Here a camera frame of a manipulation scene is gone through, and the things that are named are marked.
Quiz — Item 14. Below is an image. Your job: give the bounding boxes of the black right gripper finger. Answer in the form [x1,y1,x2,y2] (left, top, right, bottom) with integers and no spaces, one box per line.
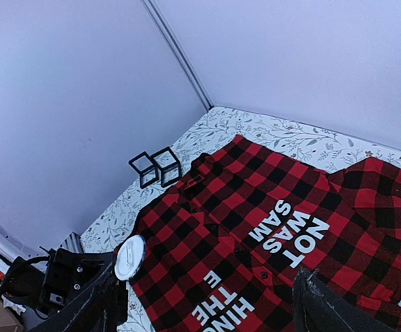
[292,268,401,331]

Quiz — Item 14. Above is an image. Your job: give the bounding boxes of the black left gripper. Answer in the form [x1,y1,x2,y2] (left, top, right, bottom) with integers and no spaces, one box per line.
[36,248,128,332]

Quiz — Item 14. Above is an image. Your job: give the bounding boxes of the red black plaid shirt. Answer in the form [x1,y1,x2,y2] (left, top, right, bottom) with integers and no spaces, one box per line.
[130,136,401,331]

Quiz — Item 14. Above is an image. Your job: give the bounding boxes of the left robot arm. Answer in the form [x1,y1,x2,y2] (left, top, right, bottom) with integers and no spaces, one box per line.
[0,228,128,331]

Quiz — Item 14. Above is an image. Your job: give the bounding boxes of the black display case with blue brooch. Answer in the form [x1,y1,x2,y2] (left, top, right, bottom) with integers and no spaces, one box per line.
[129,151,159,189]

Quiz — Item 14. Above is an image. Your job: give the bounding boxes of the left aluminium frame post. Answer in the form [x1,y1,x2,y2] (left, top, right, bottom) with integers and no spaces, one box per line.
[140,0,214,112]

